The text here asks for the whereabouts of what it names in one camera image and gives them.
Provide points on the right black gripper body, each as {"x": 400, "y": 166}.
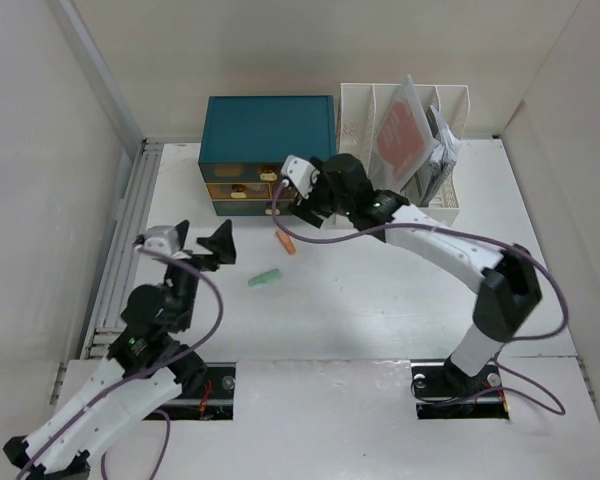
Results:
{"x": 321, "y": 200}

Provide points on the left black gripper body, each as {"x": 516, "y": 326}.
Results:
{"x": 208, "y": 261}

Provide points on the orange highlighter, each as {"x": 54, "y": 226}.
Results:
{"x": 286, "y": 242}

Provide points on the pale green highlighter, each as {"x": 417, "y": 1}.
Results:
{"x": 265, "y": 278}

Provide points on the red booklet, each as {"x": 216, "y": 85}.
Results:
{"x": 402, "y": 139}

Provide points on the grey setup guide manual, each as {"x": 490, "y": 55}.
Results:
{"x": 438, "y": 168}

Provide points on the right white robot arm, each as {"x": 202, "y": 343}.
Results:
{"x": 503, "y": 278}

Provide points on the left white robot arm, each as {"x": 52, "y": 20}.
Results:
{"x": 142, "y": 369}

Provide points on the teal desktop drawer cabinet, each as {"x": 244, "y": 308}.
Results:
{"x": 246, "y": 140}

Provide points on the white file organizer rack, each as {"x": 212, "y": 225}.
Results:
{"x": 362, "y": 107}

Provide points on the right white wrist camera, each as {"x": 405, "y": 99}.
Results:
{"x": 301, "y": 174}

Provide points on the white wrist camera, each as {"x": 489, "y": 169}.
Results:
{"x": 301, "y": 174}
{"x": 159, "y": 239}

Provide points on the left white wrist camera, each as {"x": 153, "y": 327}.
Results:
{"x": 159, "y": 239}

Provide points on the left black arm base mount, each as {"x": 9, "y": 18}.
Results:
{"x": 213, "y": 400}

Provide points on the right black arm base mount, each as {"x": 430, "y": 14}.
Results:
{"x": 443, "y": 394}

